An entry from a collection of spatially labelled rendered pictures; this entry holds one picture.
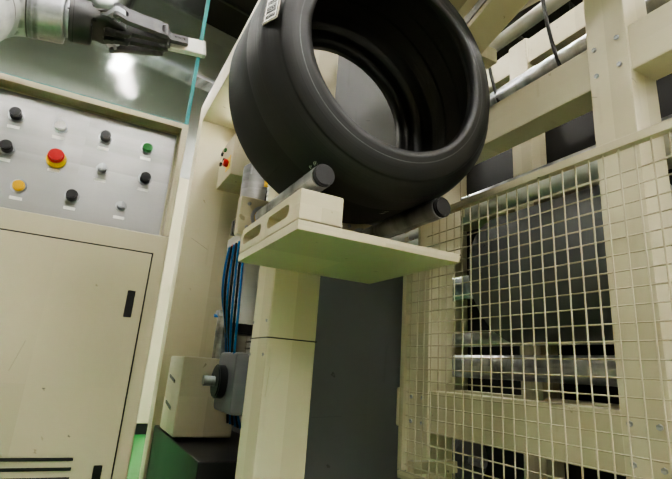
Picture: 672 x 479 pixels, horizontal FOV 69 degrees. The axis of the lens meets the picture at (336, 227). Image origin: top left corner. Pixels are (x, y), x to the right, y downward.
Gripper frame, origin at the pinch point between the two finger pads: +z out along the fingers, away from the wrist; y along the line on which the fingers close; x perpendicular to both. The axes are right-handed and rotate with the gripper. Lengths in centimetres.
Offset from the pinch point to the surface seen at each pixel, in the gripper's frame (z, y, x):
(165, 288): 49, 334, 9
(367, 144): 31.6, -12.6, 20.6
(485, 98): 65, -12, 4
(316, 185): 22.2, -8.9, 28.7
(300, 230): 18.3, -9.5, 37.7
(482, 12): 77, -4, -28
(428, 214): 49, -7, 32
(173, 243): 55, 334, -29
